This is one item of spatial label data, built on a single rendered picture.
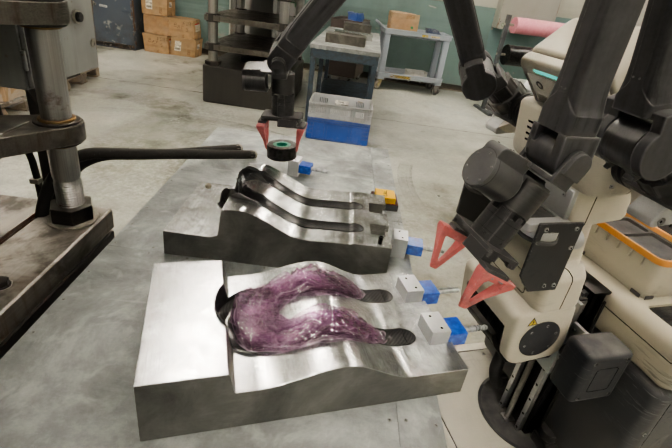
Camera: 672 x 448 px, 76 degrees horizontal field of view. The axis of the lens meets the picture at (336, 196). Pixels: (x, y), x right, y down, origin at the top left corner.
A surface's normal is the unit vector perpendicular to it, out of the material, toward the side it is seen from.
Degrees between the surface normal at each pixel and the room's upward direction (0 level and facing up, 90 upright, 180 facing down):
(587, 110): 77
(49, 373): 0
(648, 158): 90
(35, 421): 0
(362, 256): 90
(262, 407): 90
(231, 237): 90
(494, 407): 0
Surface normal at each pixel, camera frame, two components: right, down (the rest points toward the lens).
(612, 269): -0.96, 0.04
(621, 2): 0.20, 0.46
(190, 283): 0.13, -0.89
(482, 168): -0.80, -0.40
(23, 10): 0.77, 0.37
